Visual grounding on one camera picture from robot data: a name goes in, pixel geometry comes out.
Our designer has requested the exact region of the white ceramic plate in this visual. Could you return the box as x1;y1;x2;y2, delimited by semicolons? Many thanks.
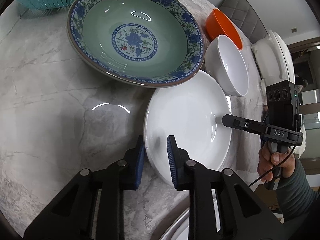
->
144;70;232;185

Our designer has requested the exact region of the white bowl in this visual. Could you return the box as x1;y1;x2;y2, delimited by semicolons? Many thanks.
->
204;35;249;96

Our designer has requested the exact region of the orange plastic bowl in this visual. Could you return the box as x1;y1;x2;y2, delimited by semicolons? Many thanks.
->
205;8;243;50

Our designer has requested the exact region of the blue floral green bowl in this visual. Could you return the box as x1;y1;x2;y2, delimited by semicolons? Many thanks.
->
67;0;204;88

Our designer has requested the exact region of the dark green sleeve forearm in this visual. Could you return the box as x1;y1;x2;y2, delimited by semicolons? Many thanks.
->
276;158;319;222

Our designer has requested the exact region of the person's right hand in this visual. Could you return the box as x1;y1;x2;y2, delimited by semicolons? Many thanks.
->
257;143;296;178

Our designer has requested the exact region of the white rice cooker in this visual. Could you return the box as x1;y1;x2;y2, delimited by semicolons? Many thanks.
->
251;30;295;96

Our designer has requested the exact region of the grey quilted chair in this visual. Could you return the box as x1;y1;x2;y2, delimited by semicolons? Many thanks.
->
219;0;268;44

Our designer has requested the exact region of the black cable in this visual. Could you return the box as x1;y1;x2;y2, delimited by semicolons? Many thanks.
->
247;112;297;188

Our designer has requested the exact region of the black camera box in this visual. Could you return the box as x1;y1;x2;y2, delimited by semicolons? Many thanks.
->
266;80;302;132

